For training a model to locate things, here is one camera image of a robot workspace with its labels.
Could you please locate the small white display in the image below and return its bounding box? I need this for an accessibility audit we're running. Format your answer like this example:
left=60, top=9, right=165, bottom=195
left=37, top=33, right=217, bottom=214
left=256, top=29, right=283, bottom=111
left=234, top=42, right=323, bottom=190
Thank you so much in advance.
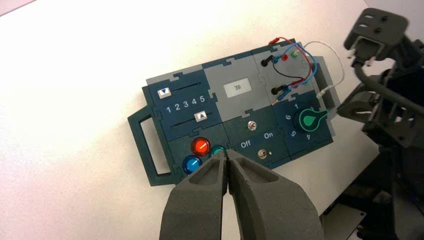
left=223, top=77, right=253, bottom=99

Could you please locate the red push button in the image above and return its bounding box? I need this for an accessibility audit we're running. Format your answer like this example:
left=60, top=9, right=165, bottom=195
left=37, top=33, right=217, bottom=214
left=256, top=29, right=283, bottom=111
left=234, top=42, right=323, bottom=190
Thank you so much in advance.
left=191, top=137, right=212, bottom=158

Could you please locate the blue plug cable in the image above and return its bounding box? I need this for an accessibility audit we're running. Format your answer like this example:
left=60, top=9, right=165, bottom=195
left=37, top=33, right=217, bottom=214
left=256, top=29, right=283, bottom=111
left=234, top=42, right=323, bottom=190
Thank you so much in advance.
left=273, top=41, right=319, bottom=105

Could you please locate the blue push button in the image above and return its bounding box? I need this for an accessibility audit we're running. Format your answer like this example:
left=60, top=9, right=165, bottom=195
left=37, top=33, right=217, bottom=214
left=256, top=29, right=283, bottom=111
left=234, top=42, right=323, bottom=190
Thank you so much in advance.
left=182, top=155, right=203, bottom=175

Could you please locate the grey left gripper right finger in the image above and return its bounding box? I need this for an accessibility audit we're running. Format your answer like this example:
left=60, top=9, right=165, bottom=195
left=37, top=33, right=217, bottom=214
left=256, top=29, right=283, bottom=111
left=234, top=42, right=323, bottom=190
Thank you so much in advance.
left=226, top=149, right=327, bottom=240

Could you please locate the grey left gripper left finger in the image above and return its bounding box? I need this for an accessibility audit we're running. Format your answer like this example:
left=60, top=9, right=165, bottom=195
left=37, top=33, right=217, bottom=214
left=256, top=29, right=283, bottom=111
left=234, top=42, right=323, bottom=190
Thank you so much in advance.
left=158, top=149, right=229, bottom=240

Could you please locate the black plug cable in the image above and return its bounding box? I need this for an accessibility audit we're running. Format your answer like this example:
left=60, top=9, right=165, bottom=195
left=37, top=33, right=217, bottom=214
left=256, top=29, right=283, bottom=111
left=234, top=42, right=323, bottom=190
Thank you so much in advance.
left=260, top=55, right=307, bottom=97

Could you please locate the teal push button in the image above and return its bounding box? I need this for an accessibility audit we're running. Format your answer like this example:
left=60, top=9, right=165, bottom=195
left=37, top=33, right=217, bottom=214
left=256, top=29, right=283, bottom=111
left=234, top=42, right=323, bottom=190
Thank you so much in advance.
left=209, top=144, right=228, bottom=157

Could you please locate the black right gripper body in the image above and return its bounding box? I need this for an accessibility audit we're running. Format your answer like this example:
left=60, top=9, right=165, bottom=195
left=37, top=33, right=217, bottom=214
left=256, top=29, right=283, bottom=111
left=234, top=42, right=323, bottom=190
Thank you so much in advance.
left=337, top=66, right=424, bottom=149

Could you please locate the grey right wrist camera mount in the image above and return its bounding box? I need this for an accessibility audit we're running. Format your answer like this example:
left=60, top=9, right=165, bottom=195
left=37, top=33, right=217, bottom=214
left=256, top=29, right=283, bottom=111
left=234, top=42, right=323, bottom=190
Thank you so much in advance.
left=343, top=7, right=409, bottom=62

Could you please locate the green rotary knob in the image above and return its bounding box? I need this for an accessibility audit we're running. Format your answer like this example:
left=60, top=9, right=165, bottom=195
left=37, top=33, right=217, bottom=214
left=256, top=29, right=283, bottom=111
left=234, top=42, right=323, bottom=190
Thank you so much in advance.
left=292, top=109, right=329, bottom=133

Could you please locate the black right camera cable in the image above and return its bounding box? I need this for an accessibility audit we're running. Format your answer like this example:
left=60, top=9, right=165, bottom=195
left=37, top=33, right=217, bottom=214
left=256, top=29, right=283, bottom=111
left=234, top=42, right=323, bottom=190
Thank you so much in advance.
left=352, top=61, right=424, bottom=117

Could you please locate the red plug cable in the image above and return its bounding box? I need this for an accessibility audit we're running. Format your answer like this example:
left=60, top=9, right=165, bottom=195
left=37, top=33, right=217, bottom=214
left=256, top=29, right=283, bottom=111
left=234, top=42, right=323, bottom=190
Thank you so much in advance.
left=268, top=37, right=314, bottom=88

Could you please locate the white plug cable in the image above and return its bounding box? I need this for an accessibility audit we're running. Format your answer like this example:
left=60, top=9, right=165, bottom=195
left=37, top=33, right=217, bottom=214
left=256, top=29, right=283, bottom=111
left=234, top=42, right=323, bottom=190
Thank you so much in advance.
left=296, top=41, right=345, bottom=99

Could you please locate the dark teal grey control box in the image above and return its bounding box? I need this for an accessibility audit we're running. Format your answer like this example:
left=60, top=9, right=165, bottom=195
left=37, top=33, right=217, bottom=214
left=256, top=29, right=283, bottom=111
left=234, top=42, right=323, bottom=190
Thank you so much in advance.
left=127, top=37, right=339, bottom=187

